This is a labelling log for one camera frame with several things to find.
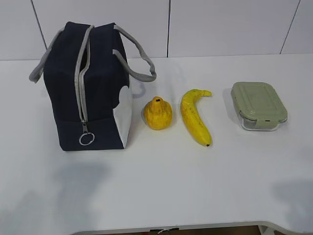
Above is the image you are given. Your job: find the yellow toy pear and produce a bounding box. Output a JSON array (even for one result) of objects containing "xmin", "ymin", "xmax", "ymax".
[{"xmin": 143, "ymin": 96, "xmax": 173, "ymax": 130}]

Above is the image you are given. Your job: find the yellow banana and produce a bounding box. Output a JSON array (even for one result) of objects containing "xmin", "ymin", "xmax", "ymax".
[{"xmin": 180, "ymin": 89, "xmax": 212, "ymax": 147}]

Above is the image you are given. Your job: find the navy blue lunch bag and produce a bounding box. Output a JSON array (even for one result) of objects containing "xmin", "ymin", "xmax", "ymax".
[{"xmin": 29, "ymin": 22, "xmax": 157, "ymax": 151}]

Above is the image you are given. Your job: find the green lid glass container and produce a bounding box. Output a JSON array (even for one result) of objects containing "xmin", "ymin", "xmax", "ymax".
[{"xmin": 231, "ymin": 82, "xmax": 288, "ymax": 131}]

